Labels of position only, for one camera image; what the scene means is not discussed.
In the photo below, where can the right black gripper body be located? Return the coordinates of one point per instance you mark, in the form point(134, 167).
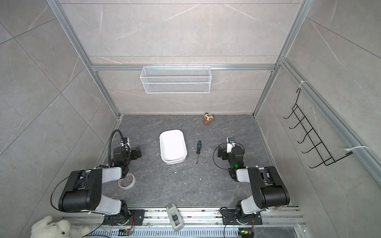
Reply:
point(227, 156)

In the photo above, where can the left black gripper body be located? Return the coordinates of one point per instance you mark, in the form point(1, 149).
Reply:
point(133, 155)

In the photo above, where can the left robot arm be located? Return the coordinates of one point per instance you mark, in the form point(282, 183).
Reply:
point(83, 189)

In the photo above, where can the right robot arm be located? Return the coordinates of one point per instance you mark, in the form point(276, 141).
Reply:
point(268, 189)

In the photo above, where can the white plastic bin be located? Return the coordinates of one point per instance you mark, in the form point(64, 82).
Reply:
point(173, 147)

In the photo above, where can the white tape roll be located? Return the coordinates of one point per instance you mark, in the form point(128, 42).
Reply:
point(128, 182)

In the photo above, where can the small brown plush toy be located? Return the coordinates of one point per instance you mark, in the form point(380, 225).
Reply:
point(208, 118)

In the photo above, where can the grey handheld device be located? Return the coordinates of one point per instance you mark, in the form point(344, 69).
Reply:
point(175, 218)

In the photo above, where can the white plush teddy bear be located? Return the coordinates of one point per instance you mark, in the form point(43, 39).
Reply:
point(46, 228)

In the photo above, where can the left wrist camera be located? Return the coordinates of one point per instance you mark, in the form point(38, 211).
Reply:
point(125, 142)

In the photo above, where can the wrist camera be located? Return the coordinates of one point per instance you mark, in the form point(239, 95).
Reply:
point(230, 144)
point(125, 142)

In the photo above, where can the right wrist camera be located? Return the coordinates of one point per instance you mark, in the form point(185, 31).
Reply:
point(230, 144)

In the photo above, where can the green handled screwdriver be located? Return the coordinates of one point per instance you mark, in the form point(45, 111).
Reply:
point(198, 149)

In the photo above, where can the aluminium frame rail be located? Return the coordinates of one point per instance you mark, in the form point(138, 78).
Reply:
point(211, 222)

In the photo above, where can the white wire mesh basket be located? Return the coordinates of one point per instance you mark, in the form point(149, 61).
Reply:
point(176, 79)

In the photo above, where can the black wire hook rack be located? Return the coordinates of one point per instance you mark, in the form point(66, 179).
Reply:
point(312, 136)

